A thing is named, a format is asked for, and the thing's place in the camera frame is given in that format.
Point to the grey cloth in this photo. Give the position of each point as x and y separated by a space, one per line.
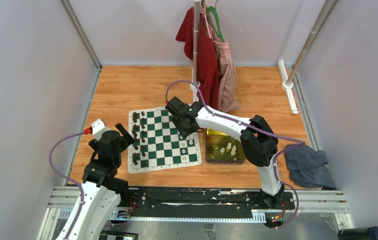
308 167

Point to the green white chess board mat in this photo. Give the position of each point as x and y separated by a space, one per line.
156 144

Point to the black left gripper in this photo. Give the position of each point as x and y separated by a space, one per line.
126 139

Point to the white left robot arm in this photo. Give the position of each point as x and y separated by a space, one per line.
100 191

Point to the red hanging garment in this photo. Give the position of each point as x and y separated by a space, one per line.
207 66

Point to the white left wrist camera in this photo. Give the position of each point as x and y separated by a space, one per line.
98 128

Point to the pink hanging garment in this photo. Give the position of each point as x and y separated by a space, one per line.
225 67

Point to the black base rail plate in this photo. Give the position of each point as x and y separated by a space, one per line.
202 203

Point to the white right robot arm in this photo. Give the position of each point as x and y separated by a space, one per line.
258 142

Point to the green clothes hanger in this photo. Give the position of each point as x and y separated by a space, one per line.
213 18

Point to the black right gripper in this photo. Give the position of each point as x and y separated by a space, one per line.
185 133

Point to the yellow tray of white pieces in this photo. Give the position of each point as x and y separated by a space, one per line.
214 141

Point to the white clothes rack pole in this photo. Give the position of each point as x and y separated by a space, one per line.
197 5

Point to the white rack foot right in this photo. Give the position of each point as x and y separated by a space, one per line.
287 87

